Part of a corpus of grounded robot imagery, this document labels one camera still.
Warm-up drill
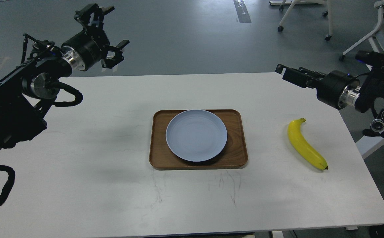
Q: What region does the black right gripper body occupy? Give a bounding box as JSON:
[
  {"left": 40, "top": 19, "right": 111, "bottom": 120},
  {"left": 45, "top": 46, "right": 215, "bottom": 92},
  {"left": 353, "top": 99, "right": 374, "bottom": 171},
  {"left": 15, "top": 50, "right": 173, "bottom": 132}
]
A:
[{"left": 315, "top": 70, "right": 360, "bottom": 110}]

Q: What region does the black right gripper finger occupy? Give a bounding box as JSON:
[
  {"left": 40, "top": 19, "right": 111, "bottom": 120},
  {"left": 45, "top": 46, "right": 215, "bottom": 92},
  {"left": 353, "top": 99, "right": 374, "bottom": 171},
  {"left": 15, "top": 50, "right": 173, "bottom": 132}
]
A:
[
  {"left": 275, "top": 64, "right": 326, "bottom": 79},
  {"left": 282, "top": 77, "right": 320, "bottom": 89}
]

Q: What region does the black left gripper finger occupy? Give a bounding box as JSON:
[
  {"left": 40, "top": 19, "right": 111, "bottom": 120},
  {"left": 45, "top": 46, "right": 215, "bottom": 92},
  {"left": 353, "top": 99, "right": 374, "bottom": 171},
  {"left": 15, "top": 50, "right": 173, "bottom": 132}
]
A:
[
  {"left": 101, "top": 40, "right": 130, "bottom": 69},
  {"left": 74, "top": 4, "right": 115, "bottom": 31}
]

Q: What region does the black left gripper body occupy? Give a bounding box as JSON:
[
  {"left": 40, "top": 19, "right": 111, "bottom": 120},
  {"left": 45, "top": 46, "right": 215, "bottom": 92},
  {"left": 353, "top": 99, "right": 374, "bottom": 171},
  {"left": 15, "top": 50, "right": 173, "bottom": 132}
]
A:
[{"left": 61, "top": 29, "right": 109, "bottom": 72}]

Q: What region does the yellow banana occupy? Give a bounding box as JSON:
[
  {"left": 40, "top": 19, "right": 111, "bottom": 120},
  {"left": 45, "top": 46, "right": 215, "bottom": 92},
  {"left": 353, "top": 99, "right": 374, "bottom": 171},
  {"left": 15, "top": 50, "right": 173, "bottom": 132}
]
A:
[{"left": 287, "top": 118, "right": 328, "bottom": 170}]

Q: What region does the light blue plate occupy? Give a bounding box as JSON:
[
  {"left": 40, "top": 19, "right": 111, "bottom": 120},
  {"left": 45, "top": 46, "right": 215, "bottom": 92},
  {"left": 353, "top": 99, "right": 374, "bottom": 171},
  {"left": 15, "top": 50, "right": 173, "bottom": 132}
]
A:
[{"left": 165, "top": 110, "right": 228, "bottom": 162}]

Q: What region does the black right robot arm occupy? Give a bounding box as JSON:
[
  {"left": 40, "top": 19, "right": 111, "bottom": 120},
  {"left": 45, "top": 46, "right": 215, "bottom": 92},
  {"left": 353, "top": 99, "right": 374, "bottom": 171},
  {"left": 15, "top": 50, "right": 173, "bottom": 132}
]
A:
[{"left": 275, "top": 50, "right": 384, "bottom": 139}]

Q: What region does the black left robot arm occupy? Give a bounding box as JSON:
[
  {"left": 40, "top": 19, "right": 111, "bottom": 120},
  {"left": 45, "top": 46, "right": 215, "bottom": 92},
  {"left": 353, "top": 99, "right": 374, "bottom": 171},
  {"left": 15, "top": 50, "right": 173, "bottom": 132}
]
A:
[{"left": 0, "top": 3, "right": 130, "bottom": 206}]

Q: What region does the white rolling chair base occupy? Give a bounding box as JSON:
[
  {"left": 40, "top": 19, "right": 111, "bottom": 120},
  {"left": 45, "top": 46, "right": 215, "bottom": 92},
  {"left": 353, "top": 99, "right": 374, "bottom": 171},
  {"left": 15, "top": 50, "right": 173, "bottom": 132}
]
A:
[{"left": 269, "top": 0, "right": 333, "bottom": 42}]

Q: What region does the white office chair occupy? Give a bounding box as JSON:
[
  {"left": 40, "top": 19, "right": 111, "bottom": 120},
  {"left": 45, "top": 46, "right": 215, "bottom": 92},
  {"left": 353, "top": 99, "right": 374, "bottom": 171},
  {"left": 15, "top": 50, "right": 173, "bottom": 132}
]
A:
[{"left": 339, "top": 0, "right": 384, "bottom": 62}]

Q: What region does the brown wooden tray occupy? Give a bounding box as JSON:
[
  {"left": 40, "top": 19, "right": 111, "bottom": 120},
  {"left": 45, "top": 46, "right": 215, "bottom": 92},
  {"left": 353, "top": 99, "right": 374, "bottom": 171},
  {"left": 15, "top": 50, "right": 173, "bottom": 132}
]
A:
[{"left": 149, "top": 109, "right": 248, "bottom": 170}]

